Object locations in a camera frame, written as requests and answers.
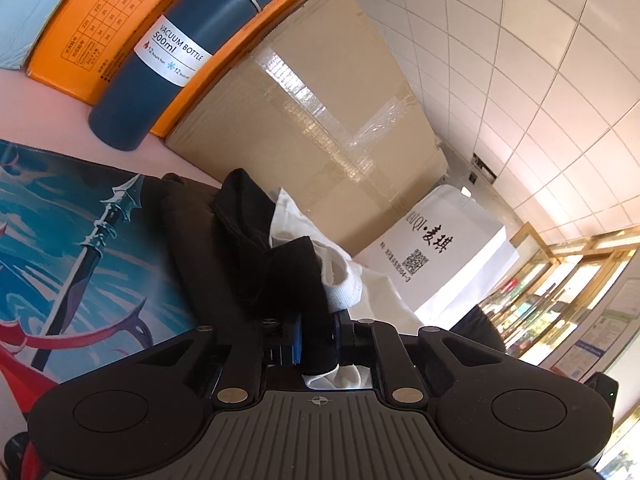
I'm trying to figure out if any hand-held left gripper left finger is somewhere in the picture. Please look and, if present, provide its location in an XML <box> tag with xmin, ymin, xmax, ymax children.
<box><xmin>192</xmin><ymin>316</ymin><xmax>304</xmax><ymax>407</ymax></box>

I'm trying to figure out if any dark blue vacuum bottle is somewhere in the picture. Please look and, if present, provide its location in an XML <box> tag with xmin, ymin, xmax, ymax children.
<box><xmin>88</xmin><ymin>0</ymin><xmax>297</xmax><ymax>152</ymax></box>

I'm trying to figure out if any brown folded clothing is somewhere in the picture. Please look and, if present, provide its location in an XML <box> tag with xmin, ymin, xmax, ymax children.
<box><xmin>159</xmin><ymin>172</ymin><xmax>281</xmax><ymax>346</ymax></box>

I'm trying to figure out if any printed desk mat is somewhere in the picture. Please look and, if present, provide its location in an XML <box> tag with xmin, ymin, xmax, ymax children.
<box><xmin>0</xmin><ymin>139</ymin><xmax>198</xmax><ymax>386</ymax></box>

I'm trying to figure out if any brown cardboard box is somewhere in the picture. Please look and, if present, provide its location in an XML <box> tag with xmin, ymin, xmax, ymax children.
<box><xmin>165</xmin><ymin>0</ymin><xmax>449</xmax><ymax>257</ymax></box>

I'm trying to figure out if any orange cardboard box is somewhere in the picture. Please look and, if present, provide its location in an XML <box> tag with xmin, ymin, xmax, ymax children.
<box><xmin>26</xmin><ymin>0</ymin><xmax>335</xmax><ymax>138</ymax></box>

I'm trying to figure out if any light blue cardboard box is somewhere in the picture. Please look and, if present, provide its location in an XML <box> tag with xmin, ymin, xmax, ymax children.
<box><xmin>0</xmin><ymin>0</ymin><xmax>96</xmax><ymax>72</ymax></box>

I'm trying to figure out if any white and black t-shirt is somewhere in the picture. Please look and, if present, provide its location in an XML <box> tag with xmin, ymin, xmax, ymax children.
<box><xmin>212</xmin><ymin>168</ymin><xmax>426</xmax><ymax>391</ymax></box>

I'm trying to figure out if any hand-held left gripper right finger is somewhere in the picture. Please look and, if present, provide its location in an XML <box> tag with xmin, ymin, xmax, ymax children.
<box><xmin>333</xmin><ymin>310</ymin><xmax>481</xmax><ymax>407</ymax></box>

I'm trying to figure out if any gold framed glass window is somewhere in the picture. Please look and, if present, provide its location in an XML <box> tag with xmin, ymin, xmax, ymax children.
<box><xmin>475</xmin><ymin>222</ymin><xmax>640</xmax><ymax>480</ymax></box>

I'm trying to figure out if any white paper bag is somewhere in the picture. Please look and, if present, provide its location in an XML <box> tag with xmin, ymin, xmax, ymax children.
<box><xmin>352</xmin><ymin>184</ymin><xmax>521</xmax><ymax>328</ymax></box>

